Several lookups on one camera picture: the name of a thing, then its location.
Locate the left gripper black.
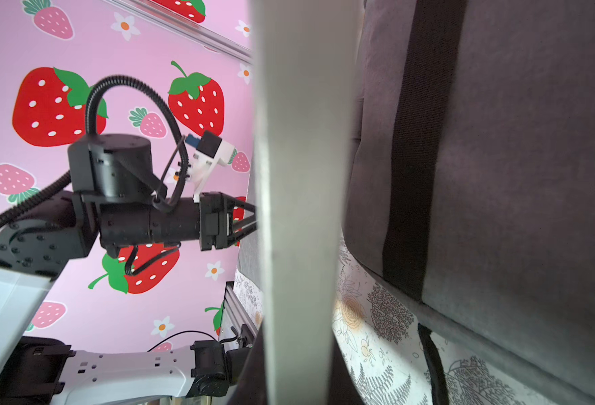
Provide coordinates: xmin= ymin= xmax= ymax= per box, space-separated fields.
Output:
xmin=100 ymin=192 xmax=257 ymax=255

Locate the grey zippered laptop sleeve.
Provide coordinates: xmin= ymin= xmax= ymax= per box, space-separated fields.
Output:
xmin=229 ymin=168 xmax=273 ymax=404

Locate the silver laptop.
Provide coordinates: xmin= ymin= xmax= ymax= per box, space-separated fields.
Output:
xmin=251 ymin=1 xmax=361 ymax=404

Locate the grey laptop bag black strap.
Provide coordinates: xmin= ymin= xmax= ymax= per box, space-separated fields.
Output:
xmin=342 ymin=0 xmax=595 ymax=405

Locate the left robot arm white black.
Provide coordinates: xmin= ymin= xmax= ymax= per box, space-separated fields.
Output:
xmin=0 ymin=75 xmax=257 ymax=404

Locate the aluminium frame rail front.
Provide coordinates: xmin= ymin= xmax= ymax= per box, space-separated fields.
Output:
xmin=220 ymin=281 xmax=259 ymax=347

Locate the left rear aluminium post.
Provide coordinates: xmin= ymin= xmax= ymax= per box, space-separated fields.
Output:
xmin=107 ymin=0 xmax=252 ymax=64

